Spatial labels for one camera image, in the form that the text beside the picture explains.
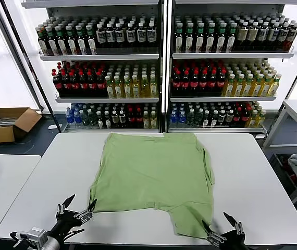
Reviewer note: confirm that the red garment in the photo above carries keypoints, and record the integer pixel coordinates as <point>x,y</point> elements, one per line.
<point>293,178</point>

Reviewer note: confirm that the yellow juice bottle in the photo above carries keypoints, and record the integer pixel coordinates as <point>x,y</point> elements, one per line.
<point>109,89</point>
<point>136,89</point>
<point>146,120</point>
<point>266,88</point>
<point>127,89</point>
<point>153,88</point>
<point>229,88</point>
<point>238,88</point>
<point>257,88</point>
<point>118,89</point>
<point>274,87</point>
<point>252,119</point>
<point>145,89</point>
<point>153,120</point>
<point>247,88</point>
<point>260,119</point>

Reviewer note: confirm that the white metal shelf rack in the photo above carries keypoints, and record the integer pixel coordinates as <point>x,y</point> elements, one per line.
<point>232,55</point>
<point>99,56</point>

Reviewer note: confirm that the metal rods bundle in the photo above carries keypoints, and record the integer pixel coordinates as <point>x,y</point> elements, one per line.
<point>5,121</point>

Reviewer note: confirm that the green-cap dark tea bottle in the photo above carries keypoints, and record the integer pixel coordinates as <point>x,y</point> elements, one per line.
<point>72,45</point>
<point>210,41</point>
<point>189,41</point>
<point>62,45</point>
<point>91,45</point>
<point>231,41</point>
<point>52,45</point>
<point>81,45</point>
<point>179,41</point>
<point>200,41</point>
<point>221,41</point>
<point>42,45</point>

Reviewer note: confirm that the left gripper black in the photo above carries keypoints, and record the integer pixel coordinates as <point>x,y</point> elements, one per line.
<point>65,224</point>

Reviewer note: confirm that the dark green water bottle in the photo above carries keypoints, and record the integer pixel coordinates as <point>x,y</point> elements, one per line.
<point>190,118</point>
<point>86,119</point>
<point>93,119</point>

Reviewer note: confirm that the beige-label dark drink bottle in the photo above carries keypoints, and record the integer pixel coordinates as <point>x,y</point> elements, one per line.
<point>253,35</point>
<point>221,116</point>
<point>229,116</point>
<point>122,117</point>
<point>242,35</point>
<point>115,117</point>

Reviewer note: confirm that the red-cap cola bottle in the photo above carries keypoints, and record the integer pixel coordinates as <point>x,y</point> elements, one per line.
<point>66,84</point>
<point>213,83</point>
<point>92,84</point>
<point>130,117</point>
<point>185,83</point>
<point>195,83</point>
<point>74,84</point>
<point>245,116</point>
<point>138,117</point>
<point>237,116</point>
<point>57,84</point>
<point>221,83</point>
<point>204,83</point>
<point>176,83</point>
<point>101,84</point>
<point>83,84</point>

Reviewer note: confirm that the blue sports drink bottle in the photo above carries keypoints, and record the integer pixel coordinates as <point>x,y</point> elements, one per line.
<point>77,118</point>
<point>182,117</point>
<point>69,118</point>
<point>173,117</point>

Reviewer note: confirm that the white-label dark drink bottle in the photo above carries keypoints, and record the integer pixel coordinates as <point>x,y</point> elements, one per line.
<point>263,35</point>
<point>131,36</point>
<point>110,36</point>
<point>213,120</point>
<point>206,120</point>
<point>141,36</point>
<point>101,36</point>
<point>283,36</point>
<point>151,35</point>
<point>273,35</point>
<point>119,36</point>
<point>100,120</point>
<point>107,120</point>

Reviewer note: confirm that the dark red drink bottle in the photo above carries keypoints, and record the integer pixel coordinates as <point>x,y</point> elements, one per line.
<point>292,36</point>

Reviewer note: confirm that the white paper scrap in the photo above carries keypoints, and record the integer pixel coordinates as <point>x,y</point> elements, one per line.
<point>52,127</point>

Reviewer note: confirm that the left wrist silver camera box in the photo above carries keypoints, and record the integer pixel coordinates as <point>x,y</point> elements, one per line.
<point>36,235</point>

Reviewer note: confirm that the green t-shirt with red print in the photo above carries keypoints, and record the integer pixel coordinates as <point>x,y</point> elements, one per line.
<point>151,169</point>

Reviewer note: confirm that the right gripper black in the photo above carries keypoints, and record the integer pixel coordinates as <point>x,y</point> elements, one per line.
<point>234,240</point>

